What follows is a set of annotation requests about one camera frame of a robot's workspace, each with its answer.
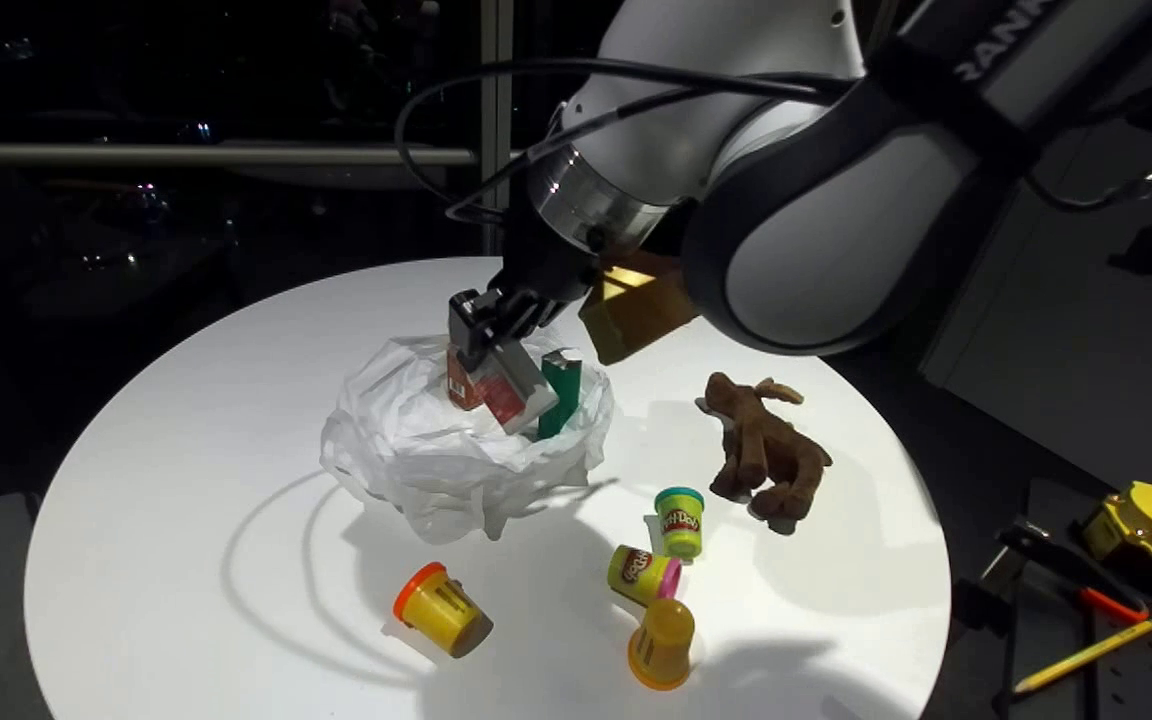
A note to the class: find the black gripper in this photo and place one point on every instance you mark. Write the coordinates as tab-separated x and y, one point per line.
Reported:
541	280

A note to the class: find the brown spice jar red lid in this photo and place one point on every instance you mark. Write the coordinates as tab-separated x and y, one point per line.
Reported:
468	388

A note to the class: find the green plastic block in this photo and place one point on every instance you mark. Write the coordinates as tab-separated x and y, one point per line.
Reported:
561	403

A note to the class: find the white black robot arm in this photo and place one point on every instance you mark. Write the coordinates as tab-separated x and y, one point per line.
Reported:
841	226

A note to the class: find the white translucent plastic bag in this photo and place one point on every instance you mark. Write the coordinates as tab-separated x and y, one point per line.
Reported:
442	454

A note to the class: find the play-doh can orange lid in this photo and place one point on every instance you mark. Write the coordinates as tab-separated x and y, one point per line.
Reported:
442	609

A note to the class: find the brown plush animal toy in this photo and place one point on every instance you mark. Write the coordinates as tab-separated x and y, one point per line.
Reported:
765	454

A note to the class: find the yellow play-doh can without lid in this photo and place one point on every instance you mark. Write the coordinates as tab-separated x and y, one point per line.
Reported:
663	646

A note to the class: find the yellow pencil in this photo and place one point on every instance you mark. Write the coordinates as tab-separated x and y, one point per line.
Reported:
1087	659

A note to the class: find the yellow wrist camera mount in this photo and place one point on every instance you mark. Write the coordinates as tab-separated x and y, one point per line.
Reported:
631	315

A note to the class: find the grey vertical window post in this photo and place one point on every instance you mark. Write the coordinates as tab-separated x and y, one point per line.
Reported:
495	122

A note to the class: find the grey horizontal window rail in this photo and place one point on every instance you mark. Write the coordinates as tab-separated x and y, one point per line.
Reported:
202	155

